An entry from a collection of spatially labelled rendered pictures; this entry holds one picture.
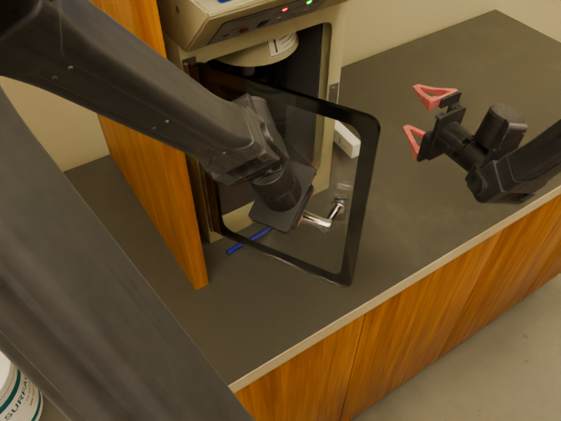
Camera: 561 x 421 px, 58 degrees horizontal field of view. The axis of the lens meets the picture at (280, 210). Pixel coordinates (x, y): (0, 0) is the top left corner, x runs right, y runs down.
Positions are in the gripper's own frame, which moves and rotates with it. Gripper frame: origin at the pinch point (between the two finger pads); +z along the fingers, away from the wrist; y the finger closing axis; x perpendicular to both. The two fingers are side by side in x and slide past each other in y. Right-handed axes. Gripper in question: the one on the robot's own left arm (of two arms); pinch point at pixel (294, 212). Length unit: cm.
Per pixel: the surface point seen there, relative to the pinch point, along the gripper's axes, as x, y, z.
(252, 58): -17.4, -21.9, -3.7
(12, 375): -27.4, 40.2, -5.8
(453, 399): 44, 14, 127
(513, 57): 21, -89, 73
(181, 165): -17.0, 1.4, -8.6
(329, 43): -9.3, -34.0, 4.9
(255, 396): -1.5, 32.0, 34.5
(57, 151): -69, 2, 23
